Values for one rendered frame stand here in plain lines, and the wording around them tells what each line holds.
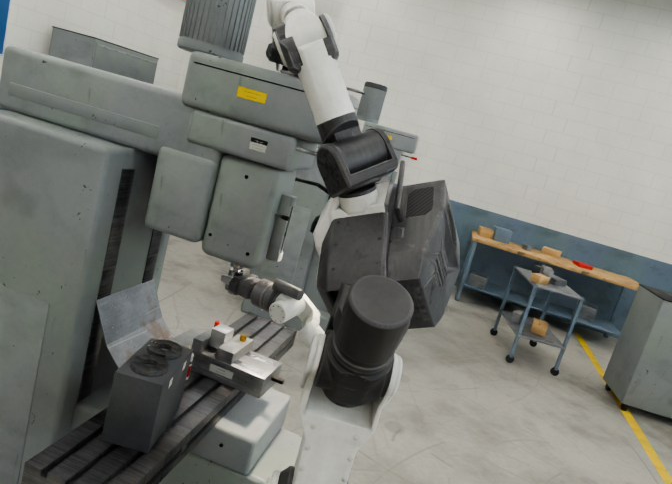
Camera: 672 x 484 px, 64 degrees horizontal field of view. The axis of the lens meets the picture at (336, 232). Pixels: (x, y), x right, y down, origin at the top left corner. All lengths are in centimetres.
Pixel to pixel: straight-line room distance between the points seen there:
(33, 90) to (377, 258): 130
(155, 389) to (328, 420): 47
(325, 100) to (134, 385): 80
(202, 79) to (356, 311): 97
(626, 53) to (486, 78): 179
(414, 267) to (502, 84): 715
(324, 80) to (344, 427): 70
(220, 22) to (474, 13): 682
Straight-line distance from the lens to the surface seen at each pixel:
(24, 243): 190
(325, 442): 114
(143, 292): 206
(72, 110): 191
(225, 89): 162
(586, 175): 823
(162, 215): 173
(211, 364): 182
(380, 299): 91
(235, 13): 173
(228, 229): 165
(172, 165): 170
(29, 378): 200
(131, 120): 178
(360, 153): 117
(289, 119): 154
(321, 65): 118
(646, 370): 572
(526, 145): 812
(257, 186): 160
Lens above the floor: 179
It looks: 11 degrees down
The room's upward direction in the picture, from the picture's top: 15 degrees clockwise
